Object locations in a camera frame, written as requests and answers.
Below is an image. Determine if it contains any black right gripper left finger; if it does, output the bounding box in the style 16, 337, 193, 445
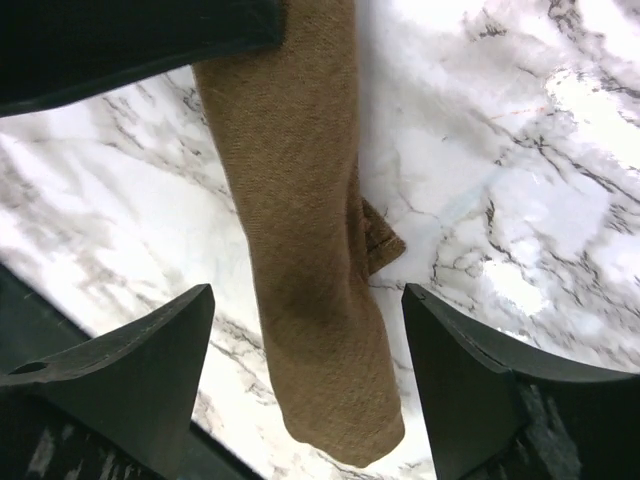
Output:
1, 285, 215, 479

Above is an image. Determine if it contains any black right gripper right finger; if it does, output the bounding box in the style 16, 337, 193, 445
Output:
402, 284, 639, 480

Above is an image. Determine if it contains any brown cloth napkin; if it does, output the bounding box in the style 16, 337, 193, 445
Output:
193, 1, 405, 468

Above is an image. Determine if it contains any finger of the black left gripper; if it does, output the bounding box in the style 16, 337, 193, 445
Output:
1, 0, 284, 117

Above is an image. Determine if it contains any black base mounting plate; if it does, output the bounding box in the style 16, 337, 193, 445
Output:
1, 267, 260, 480

